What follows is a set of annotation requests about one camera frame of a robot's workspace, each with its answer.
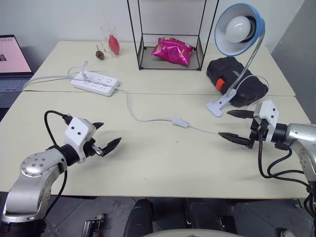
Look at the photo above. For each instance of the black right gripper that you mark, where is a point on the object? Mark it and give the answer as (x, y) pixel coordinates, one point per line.
(256, 133)

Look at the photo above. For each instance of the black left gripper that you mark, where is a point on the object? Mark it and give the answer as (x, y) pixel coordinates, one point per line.
(91, 148)

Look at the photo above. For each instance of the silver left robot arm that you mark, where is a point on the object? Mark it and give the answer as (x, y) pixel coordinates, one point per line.
(32, 190)

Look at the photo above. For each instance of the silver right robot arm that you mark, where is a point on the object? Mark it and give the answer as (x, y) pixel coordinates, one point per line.
(301, 133)

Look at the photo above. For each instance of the blue gooseneck clamp desk lamp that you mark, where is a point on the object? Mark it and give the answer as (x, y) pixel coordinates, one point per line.
(259, 22)

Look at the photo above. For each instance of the white power strip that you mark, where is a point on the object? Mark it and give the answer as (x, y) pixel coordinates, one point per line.
(98, 84)

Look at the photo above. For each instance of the black tool case orange latch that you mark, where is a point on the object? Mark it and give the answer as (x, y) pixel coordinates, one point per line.
(227, 69)

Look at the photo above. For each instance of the small brown dried flower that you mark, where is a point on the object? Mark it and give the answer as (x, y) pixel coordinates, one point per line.
(100, 54)

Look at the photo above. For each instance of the dark rounded shape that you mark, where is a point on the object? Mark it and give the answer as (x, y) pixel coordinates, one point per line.
(139, 217)

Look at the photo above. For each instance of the red object in glass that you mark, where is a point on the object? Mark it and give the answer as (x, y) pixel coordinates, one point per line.
(114, 44)

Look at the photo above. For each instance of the white round light bulb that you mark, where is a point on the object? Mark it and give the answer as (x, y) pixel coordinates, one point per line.
(238, 28)

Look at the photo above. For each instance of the clear drinking glass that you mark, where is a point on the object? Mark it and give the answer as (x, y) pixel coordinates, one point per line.
(105, 37)

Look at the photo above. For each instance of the pink snack bag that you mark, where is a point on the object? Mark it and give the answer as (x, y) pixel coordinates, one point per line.
(172, 51)

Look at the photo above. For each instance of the grey open laptop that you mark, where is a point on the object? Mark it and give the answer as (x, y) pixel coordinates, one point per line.
(12, 56)

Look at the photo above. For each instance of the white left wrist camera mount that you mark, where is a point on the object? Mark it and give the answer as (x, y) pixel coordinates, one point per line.
(77, 130)

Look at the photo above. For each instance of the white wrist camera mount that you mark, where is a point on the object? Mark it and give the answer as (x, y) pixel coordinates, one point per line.
(77, 130)
(269, 108)

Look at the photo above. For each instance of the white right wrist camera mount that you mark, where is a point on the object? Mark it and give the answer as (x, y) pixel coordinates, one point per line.
(269, 108)

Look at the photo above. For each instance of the metal bracket on floor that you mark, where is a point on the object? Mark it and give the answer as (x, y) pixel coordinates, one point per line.
(90, 227)

